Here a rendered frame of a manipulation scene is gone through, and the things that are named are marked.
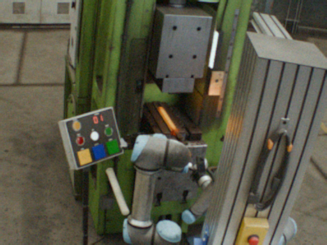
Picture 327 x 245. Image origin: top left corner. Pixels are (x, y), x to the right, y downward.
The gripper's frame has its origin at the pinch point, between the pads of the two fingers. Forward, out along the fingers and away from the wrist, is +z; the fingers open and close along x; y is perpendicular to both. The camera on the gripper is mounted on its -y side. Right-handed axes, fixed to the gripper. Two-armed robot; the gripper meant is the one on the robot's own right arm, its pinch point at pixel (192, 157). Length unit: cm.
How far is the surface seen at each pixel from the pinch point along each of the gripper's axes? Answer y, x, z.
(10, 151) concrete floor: 100, -109, 171
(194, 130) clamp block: 2.0, 14.6, 33.4
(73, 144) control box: -8, -68, 8
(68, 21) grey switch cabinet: 86, -6, 561
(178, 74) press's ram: -39.2, -3.5, 30.7
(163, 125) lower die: 0.9, -4.5, 40.1
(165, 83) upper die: -33.0, -10.7, 30.7
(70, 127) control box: -17, -70, 13
